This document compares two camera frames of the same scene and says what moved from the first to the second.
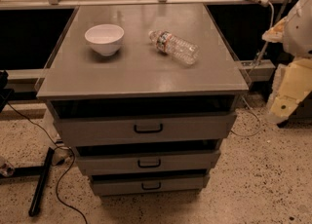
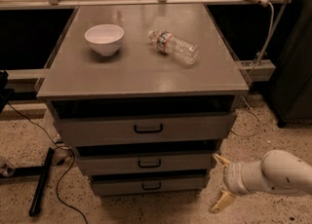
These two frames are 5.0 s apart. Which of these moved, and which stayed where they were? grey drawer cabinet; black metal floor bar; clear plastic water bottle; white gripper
Moved: white gripper
Stayed: clear plastic water bottle; black metal floor bar; grey drawer cabinet
